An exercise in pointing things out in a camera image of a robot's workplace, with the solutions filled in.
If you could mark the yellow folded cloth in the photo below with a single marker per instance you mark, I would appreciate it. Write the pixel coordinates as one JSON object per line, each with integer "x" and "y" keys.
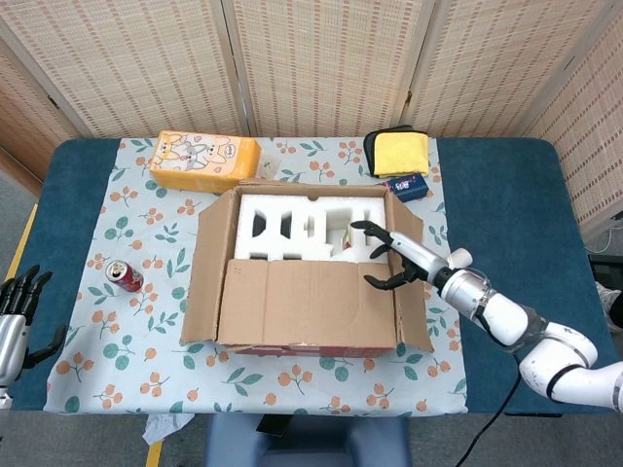
{"x": 401, "y": 155}
{"x": 370, "y": 143}

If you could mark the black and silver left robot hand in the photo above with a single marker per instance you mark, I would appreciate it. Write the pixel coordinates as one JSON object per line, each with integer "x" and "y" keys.
{"x": 12, "y": 345}

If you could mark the floral light blue tablecloth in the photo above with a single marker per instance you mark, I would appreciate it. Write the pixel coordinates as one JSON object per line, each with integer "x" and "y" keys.
{"x": 146, "y": 233}

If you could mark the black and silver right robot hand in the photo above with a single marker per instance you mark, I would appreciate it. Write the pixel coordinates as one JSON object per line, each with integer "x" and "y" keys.
{"x": 418, "y": 260}

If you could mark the small dark blue box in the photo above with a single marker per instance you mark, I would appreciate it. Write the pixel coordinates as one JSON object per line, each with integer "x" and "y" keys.
{"x": 411, "y": 189}

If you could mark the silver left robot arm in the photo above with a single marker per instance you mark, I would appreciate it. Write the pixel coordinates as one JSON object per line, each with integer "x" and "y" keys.
{"x": 4, "y": 396}

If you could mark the small clear plastic wrapper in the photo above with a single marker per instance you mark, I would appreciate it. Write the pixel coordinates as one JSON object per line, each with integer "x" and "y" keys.
{"x": 270, "y": 166}

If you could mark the bamboo folding screen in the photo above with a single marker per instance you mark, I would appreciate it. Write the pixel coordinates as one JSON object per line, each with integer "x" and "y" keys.
{"x": 316, "y": 63}

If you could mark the white paper roll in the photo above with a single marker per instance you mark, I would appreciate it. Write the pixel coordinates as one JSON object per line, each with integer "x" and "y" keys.
{"x": 461, "y": 258}

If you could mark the red cardboard box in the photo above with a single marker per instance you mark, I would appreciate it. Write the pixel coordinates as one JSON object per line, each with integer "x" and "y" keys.
{"x": 302, "y": 301}

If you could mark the orange cartoon tissue pack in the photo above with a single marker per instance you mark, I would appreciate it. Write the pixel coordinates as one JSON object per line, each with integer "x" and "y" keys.
{"x": 204, "y": 163}

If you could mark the white sneaker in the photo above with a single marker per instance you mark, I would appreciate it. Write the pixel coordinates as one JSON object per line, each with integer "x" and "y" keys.
{"x": 603, "y": 294}

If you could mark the red soda can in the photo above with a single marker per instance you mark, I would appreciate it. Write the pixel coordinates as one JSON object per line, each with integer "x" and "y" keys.
{"x": 126, "y": 278}

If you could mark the white foam packing insert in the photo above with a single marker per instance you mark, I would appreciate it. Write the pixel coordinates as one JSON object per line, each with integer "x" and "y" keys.
{"x": 302, "y": 206}

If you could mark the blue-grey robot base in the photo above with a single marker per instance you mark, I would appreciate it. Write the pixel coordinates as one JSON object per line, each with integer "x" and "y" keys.
{"x": 311, "y": 442}

